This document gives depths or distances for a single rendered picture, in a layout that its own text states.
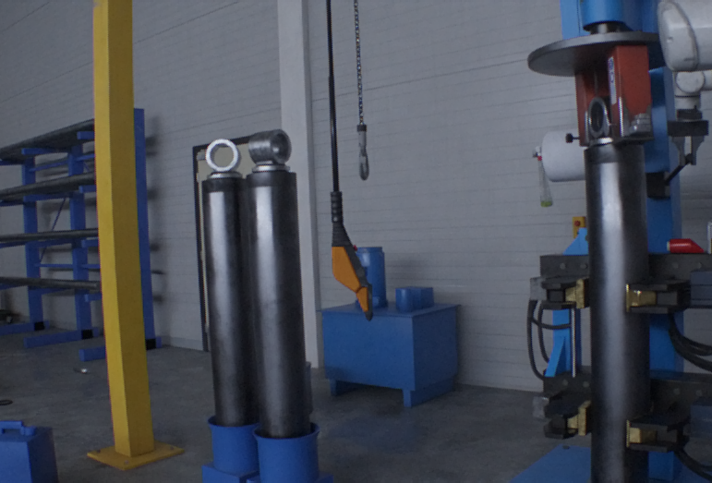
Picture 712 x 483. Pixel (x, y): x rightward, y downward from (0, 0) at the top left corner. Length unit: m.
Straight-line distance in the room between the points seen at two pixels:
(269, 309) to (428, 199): 2.66
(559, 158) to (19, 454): 2.89
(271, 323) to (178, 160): 4.84
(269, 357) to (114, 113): 1.71
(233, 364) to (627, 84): 1.98
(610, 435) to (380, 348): 2.47
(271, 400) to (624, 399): 1.40
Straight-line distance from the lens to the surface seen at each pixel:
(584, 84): 2.70
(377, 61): 5.67
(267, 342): 2.86
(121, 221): 3.84
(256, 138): 2.90
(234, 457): 3.20
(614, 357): 2.48
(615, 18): 2.56
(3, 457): 3.44
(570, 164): 3.45
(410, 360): 4.59
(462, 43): 5.23
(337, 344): 4.97
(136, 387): 3.95
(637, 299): 2.38
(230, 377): 3.12
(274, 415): 2.92
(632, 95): 2.34
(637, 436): 2.48
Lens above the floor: 1.24
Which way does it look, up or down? 1 degrees down
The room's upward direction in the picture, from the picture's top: 3 degrees counter-clockwise
